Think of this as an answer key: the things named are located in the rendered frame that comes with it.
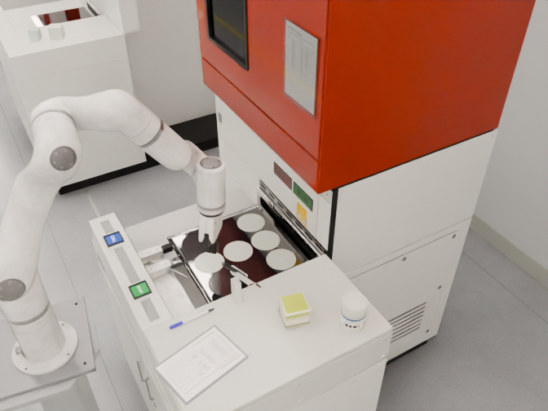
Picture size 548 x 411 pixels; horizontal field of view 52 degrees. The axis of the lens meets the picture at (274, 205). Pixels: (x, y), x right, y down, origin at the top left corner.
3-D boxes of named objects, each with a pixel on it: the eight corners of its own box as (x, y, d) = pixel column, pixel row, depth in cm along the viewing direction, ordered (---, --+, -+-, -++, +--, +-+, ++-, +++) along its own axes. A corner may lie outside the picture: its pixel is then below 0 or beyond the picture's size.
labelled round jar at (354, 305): (354, 309, 163) (357, 287, 157) (369, 326, 158) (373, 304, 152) (334, 319, 160) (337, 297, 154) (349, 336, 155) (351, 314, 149)
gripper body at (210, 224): (204, 193, 169) (205, 222, 176) (193, 214, 161) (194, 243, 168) (228, 198, 168) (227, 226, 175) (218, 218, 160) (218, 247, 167)
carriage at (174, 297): (160, 254, 196) (159, 249, 195) (203, 327, 172) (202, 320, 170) (139, 262, 193) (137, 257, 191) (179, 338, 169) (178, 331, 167)
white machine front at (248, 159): (225, 162, 245) (219, 79, 220) (329, 280, 191) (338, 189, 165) (218, 164, 244) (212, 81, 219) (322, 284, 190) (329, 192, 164)
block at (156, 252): (160, 249, 194) (159, 244, 192) (164, 256, 192) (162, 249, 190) (138, 258, 191) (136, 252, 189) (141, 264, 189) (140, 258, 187)
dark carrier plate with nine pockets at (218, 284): (258, 208, 209) (258, 206, 209) (307, 265, 187) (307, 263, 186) (172, 239, 196) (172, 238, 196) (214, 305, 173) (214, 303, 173)
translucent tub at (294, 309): (302, 306, 164) (303, 290, 159) (310, 325, 158) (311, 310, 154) (278, 311, 162) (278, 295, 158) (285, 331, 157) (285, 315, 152)
